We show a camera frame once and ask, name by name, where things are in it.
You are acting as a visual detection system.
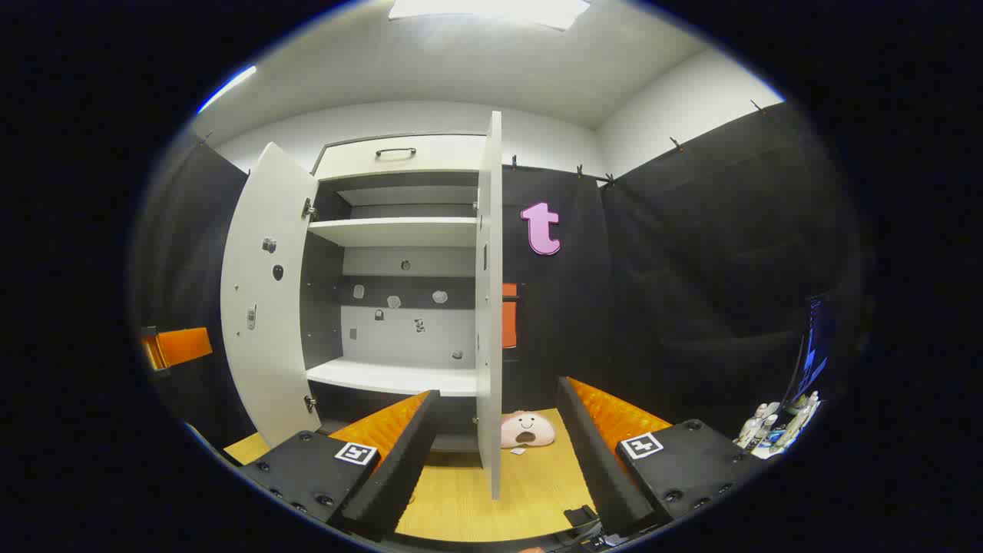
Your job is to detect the black backdrop cloth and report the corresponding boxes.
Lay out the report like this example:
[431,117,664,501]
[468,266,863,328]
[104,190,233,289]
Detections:
[131,100,869,454]

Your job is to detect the cluster of small white bottles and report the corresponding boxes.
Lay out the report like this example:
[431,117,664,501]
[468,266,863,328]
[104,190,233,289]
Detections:
[733,392,821,460]

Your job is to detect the white cabinet flap door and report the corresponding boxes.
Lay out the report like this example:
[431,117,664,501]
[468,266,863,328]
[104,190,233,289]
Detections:
[313,134,488,181]

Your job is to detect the white and grey cabinet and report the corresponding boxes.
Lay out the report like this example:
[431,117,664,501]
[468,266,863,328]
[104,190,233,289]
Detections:
[301,132,492,454]

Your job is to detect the thin white cabinet shelf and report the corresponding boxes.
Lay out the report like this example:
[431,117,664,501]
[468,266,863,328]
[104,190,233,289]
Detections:
[309,217,478,248]

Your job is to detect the rectangular ceiling light panel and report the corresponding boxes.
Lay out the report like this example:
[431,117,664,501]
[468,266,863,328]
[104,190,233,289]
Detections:
[388,0,592,31]

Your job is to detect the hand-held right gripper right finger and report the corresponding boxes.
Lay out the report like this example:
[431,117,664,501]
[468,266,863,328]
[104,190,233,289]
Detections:
[554,376,765,538]

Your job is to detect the pink plush toy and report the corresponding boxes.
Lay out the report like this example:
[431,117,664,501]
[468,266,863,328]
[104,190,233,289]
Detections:
[501,411,557,449]

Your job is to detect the thick white cabinet shelf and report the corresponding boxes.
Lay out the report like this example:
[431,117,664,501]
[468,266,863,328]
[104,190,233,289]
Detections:
[306,357,478,398]

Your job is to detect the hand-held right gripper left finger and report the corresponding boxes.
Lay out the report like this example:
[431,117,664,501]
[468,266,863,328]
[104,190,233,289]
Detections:
[238,389,442,542]

